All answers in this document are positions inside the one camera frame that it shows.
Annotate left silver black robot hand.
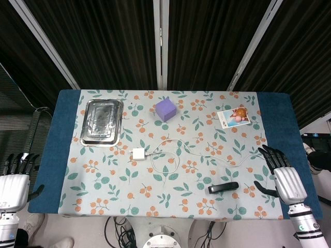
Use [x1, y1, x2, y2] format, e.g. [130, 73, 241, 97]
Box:
[0, 152, 45, 213]

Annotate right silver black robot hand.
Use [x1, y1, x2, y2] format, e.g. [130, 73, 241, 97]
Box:
[253, 145, 308, 205]

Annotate white charger with cable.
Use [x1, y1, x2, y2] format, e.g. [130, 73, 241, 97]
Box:
[145, 138, 265, 173]

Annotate white square block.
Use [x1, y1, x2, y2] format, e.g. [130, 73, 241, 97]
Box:
[131, 148, 147, 162]

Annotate robot base column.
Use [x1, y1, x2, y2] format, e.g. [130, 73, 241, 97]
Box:
[124, 216, 200, 248]

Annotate white shoe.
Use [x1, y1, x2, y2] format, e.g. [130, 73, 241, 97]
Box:
[22, 213, 45, 239]

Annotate black office chair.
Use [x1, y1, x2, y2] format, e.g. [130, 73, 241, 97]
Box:
[0, 64, 56, 166]

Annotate small turtle toy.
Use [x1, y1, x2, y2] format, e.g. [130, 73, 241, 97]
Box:
[230, 107, 247, 122]

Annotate photo card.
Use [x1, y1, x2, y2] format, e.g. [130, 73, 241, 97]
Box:
[217, 108, 251, 129]

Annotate silver metal tray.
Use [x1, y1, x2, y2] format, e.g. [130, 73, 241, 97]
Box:
[80, 98, 124, 148]

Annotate blue table cover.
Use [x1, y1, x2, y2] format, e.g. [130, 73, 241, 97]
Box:
[27, 89, 320, 221]

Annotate floral patterned tablecloth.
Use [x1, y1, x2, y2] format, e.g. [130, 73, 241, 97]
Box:
[58, 89, 284, 221]

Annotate purple foam cube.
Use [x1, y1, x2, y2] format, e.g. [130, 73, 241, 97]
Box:
[155, 99, 178, 122]

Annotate black floor cables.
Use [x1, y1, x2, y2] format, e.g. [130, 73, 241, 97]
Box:
[104, 215, 142, 248]

